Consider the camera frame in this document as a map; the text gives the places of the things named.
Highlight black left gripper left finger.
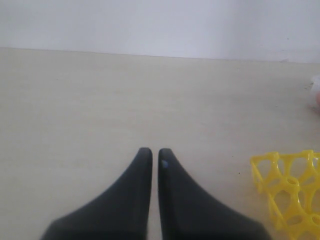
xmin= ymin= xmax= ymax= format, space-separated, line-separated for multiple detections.
xmin=41 ymin=147 xmax=153 ymax=240

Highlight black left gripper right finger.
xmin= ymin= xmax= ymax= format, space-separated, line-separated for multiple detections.
xmin=158 ymin=148 xmax=271 ymax=240

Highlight yellow plastic egg tray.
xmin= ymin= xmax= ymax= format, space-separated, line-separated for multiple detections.
xmin=250 ymin=150 xmax=320 ymax=240

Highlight clear plastic container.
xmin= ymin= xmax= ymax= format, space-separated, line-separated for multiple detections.
xmin=308 ymin=74 xmax=320 ymax=113

